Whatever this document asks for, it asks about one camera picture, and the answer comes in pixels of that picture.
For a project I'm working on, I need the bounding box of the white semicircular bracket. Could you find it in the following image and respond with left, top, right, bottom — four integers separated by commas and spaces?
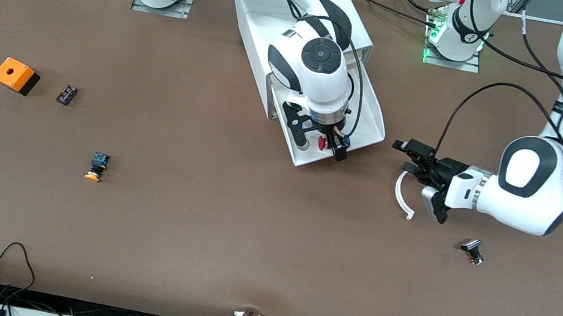
390, 168, 422, 222

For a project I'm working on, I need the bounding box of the yellow push button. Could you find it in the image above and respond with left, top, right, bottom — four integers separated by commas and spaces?
84, 150, 112, 184

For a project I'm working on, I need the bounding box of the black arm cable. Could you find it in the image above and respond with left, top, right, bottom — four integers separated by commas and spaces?
84, 0, 379, 140
432, 0, 563, 176

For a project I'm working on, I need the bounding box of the black table cable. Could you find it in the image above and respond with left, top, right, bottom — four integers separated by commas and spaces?
341, 0, 442, 30
390, 0, 445, 16

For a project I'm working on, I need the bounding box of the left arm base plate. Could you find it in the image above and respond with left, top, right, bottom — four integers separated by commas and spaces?
421, 31, 485, 74

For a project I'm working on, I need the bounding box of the white drawer cabinet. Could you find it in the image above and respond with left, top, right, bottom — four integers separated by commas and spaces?
214, 0, 382, 135

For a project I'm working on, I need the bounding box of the white plastic drawer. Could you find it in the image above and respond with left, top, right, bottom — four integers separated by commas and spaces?
257, 47, 397, 180

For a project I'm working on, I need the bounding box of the red push button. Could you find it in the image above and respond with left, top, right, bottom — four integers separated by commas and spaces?
316, 133, 348, 155

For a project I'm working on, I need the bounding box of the small black contact block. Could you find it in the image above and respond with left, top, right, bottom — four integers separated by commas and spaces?
56, 83, 80, 107

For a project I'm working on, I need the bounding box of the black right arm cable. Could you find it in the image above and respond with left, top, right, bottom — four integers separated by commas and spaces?
84, 0, 379, 140

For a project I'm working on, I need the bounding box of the looped black cable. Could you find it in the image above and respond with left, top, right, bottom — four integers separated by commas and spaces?
0, 240, 41, 307

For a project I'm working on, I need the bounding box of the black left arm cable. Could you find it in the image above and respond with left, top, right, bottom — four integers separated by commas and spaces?
432, 0, 563, 176

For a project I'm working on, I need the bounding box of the orange button enclosure box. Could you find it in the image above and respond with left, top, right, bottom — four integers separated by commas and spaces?
0, 56, 43, 98

